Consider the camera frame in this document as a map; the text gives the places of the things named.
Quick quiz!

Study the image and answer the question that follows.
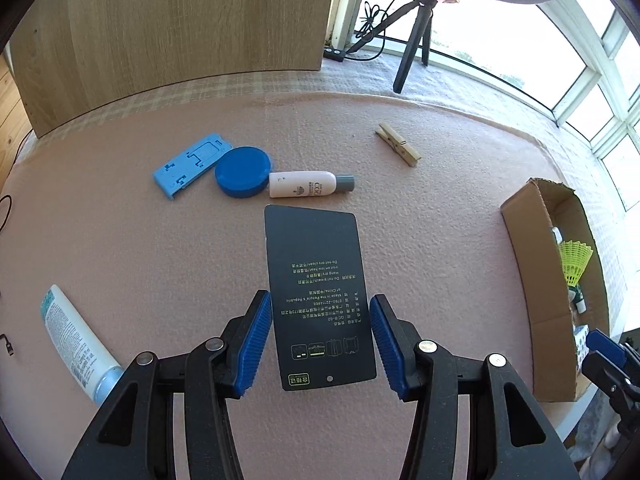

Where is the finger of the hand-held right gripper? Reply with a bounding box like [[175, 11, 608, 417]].
[[581, 329, 640, 413]]

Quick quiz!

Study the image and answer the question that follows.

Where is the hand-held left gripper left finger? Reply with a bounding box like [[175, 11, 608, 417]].
[[62, 289, 273, 480]]

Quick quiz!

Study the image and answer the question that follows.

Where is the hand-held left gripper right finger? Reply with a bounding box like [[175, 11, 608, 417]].
[[369, 294, 581, 480]]

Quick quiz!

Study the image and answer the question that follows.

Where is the yellow shuttlecock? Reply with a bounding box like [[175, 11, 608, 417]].
[[558, 240, 596, 313]]

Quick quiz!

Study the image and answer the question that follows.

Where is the black card tag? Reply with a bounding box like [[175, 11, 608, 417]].
[[263, 204, 377, 392]]

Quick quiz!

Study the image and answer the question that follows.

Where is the cardboard box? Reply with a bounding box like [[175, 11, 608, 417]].
[[501, 177, 610, 402]]

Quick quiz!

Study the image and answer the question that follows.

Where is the blue round lid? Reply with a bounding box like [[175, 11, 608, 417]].
[[215, 146, 272, 199]]

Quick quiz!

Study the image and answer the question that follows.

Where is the white tube blue cap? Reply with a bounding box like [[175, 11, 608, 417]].
[[40, 284, 125, 405]]

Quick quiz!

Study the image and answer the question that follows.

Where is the blue plastic phone stand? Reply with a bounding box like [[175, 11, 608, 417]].
[[152, 132, 234, 202]]

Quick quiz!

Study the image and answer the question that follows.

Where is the dotted tissue packet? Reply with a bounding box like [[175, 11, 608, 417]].
[[572, 325, 591, 363]]

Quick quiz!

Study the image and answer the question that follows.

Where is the small white bottle grey cap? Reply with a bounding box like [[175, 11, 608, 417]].
[[269, 170, 356, 198]]

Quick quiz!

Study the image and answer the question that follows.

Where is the wooden clothespin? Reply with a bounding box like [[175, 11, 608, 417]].
[[375, 123, 422, 167]]

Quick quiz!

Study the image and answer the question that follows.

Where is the white checked cloth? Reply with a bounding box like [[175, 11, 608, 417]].
[[30, 50, 640, 341]]

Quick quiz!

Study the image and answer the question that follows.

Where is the black ring light cable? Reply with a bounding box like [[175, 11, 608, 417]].
[[350, 2, 391, 61]]

